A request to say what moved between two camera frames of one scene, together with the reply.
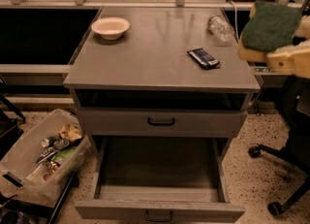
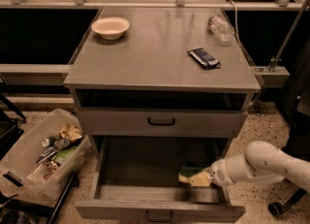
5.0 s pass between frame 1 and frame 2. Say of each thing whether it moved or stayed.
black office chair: stayed
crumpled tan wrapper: stayed
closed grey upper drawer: stayed
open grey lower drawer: stayed
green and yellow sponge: moved
